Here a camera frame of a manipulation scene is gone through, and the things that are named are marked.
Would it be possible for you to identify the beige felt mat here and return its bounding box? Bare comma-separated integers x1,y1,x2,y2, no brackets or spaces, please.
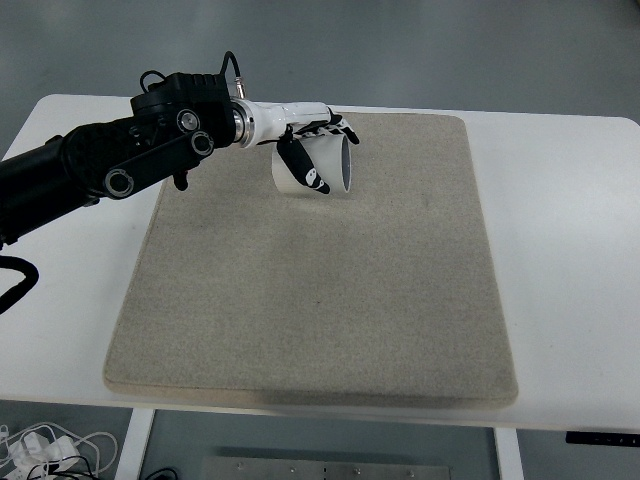
103,113,518,408

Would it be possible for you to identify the black sleeved arm cable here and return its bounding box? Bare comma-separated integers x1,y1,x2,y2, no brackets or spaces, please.
0,255,40,315

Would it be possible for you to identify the white power strip with cables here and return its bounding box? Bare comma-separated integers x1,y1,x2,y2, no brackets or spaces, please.
0,422,120,480

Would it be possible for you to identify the white table leg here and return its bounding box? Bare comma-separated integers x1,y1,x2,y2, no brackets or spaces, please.
114,408,155,480
494,428,524,480

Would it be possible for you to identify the white table leg right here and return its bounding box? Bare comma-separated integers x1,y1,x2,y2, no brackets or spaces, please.
494,428,524,480

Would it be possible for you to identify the white plastic cup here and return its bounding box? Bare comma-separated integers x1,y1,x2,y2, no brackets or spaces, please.
272,134,351,197

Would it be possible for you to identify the black desk control panel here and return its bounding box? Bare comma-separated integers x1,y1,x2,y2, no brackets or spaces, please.
565,431,640,448

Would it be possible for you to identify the white table leg left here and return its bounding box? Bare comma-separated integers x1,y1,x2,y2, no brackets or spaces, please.
114,408,155,480

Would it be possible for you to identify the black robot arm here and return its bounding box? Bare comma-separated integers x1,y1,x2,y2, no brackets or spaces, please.
1,71,236,245

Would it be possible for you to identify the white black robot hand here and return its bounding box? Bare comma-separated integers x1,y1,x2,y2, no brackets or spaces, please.
232,98,359,195

